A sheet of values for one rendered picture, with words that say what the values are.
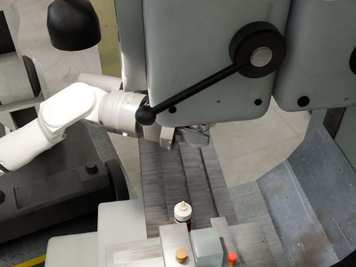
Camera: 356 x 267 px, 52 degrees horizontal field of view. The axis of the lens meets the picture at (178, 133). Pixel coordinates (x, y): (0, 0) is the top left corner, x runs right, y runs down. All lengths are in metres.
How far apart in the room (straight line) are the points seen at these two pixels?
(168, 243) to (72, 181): 0.80
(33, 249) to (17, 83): 0.67
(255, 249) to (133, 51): 0.50
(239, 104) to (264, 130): 2.09
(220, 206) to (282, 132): 1.73
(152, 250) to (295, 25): 0.54
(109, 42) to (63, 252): 1.64
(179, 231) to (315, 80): 0.43
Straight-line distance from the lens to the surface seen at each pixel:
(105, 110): 0.71
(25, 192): 1.53
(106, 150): 1.88
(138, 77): 0.59
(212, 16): 0.47
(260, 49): 0.47
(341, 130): 0.96
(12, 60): 1.25
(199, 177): 1.04
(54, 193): 1.49
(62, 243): 1.20
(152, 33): 0.48
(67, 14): 0.52
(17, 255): 1.61
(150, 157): 1.09
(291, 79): 0.54
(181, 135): 0.68
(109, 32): 2.49
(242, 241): 0.84
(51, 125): 0.73
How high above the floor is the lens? 1.69
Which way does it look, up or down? 42 degrees down
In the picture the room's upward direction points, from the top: straight up
